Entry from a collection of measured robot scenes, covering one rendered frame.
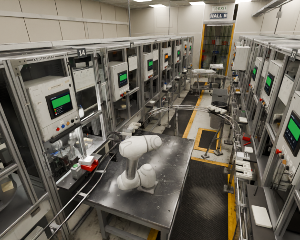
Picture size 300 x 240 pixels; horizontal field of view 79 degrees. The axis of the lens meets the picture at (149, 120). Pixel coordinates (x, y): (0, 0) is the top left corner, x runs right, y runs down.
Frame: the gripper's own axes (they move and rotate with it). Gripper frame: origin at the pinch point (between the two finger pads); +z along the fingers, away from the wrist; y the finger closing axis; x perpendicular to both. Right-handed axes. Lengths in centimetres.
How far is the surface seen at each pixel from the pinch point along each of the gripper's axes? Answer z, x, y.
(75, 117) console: 20.4, 25.6, 31.1
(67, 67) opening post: 22, 21, 78
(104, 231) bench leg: -12, 49, -93
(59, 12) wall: 381, -355, 163
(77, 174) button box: 8, 50, -16
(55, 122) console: 20, 48, 37
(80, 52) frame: 21, 2, 89
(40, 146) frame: 22, 66, 22
